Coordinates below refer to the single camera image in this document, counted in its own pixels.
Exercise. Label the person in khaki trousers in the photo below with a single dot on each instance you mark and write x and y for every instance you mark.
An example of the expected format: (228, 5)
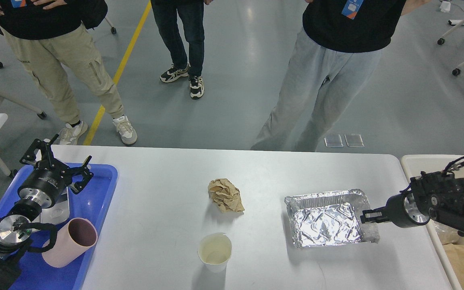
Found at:
(47, 36)

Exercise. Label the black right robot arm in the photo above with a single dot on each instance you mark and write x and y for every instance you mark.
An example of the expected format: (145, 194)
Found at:
(437, 196)

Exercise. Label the clear floor plate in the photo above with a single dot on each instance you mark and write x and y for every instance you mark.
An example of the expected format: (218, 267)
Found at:
(333, 140)
(354, 140)

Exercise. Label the person in blue jeans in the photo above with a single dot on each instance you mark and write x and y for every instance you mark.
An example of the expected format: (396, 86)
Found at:
(180, 25)

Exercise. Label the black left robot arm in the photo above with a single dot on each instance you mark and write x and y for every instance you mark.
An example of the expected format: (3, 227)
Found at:
(19, 233)

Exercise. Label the brown paper ball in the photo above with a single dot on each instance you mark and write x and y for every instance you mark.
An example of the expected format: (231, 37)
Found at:
(225, 195)

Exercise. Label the blue plastic tray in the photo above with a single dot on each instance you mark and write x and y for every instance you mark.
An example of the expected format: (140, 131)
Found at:
(91, 203)

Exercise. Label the white paper cup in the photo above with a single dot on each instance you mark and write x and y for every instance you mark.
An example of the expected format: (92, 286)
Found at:
(215, 251)

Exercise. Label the person in grey trousers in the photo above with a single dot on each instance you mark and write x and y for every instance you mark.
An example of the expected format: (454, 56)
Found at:
(335, 54)

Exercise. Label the pink plastic mug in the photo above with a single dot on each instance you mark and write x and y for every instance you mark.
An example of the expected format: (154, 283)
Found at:
(73, 239)

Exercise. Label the clear floor plate left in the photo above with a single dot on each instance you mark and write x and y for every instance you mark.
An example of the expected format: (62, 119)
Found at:
(333, 140)

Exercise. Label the stainless steel rectangular container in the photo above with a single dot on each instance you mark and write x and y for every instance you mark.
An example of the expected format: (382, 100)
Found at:
(58, 213)

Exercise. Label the white plastic bin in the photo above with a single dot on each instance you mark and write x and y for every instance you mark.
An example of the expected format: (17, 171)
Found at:
(412, 165)

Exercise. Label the crumpled clear plastic in bin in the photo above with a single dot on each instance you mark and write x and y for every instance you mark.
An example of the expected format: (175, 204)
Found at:
(446, 234)

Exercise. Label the aluminium foil tray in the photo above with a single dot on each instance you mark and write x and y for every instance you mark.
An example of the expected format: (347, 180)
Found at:
(331, 218)

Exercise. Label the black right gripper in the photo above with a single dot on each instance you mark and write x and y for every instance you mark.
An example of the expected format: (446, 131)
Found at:
(401, 210)

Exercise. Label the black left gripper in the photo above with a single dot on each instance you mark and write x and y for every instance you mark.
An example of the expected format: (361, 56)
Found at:
(48, 181)

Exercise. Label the clear floor plate right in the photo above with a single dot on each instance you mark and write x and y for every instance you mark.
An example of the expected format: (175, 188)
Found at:
(354, 140)

